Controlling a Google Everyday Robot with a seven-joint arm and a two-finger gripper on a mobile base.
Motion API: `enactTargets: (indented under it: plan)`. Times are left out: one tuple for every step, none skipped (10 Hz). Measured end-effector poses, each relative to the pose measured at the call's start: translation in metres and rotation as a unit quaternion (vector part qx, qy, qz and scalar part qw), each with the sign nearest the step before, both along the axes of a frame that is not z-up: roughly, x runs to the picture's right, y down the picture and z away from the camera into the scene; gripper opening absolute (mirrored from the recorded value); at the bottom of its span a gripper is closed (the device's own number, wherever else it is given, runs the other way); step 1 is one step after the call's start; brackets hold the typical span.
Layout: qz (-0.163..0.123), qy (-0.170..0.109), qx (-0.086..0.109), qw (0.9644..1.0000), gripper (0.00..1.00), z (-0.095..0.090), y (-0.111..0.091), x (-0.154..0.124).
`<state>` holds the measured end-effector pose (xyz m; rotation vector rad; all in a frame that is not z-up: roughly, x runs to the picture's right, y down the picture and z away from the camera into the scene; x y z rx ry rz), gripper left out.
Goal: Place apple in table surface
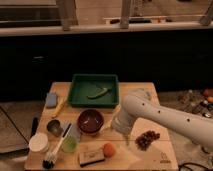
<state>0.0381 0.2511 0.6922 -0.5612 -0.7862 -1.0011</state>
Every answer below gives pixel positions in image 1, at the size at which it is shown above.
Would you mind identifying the bunch of dark grapes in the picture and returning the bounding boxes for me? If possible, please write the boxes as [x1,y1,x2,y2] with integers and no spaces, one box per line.
[135,130,160,151]

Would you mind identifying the blue sponge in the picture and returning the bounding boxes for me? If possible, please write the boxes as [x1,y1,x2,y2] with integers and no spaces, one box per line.
[45,93,58,108]

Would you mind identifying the orange apple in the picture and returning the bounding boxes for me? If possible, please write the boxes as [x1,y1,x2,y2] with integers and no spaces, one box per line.
[102,143,116,158]

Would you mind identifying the black cable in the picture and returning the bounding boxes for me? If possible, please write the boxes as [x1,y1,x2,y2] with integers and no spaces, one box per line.
[178,162,211,171]

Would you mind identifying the yellow banana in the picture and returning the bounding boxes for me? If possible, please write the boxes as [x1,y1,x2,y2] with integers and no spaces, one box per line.
[51,98,67,118]

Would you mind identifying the green plastic cup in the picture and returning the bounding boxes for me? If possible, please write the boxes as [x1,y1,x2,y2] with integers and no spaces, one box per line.
[61,137,77,153]

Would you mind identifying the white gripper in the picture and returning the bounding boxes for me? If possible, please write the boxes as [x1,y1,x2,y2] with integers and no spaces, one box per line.
[111,113,134,135]

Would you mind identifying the black knife handle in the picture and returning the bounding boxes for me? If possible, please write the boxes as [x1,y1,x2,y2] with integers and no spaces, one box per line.
[30,117,38,137]

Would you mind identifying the small metal cup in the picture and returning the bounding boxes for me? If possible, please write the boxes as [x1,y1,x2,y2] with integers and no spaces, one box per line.
[47,119,63,137]

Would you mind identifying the green cucumber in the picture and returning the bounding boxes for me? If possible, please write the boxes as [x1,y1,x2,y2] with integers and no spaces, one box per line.
[87,88,108,99]

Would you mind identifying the green plastic tray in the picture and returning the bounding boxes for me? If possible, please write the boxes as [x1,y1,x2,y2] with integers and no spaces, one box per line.
[67,74,119,108]

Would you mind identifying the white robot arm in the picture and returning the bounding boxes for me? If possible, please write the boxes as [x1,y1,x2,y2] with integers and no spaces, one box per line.
[111,89,213,150]

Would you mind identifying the white-handled black brush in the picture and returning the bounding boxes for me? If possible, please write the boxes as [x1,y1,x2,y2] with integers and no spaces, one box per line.
[42,123,72,169]

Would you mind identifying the wooden block eraser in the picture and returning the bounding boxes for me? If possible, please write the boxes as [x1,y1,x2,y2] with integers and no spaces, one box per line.
[78,149,105,167]

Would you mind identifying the dark red bowl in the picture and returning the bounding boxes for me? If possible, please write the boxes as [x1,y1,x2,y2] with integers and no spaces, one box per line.
[77,109,104,135]

